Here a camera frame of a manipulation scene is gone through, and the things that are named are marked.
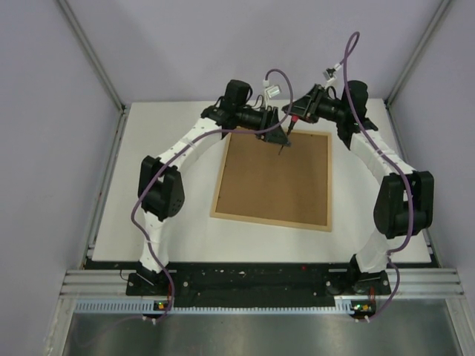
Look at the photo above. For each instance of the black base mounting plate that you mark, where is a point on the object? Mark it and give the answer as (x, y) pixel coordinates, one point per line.
(249, 285)

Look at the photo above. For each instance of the aluminium corner post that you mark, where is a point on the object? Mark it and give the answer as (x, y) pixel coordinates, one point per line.
(90, 54)
(436, 20)

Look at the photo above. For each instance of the grey slotted cable duct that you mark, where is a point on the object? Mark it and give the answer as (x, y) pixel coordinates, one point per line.
(152, 307)

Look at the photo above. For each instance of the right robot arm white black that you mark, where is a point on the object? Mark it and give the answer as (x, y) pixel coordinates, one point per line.
(404, 204)

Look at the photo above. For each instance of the wooden photo frame brown back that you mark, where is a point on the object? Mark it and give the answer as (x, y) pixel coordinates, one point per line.
(265, 184)

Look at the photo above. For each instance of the aluminium rail beam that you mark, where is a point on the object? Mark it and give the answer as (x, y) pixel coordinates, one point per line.
(415, 283)

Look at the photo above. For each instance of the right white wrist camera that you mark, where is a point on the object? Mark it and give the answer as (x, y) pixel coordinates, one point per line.
(330, 76)

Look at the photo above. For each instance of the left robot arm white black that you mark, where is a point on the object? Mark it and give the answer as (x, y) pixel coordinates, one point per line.
(161, 193)

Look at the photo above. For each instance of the pink handled screwdriver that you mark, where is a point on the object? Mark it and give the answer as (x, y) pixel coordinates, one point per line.
(289, 130)

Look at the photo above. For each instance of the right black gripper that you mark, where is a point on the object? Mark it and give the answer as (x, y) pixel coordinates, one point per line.
(307, 106)

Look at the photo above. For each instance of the left aluminium corner post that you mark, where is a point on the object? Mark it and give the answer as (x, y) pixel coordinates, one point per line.
(90, 54)

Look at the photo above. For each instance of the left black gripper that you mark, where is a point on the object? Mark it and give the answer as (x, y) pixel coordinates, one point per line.
(276, 136)

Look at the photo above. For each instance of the right aluminium corner post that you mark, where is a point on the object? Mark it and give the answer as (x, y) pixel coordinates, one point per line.
(436, 20)

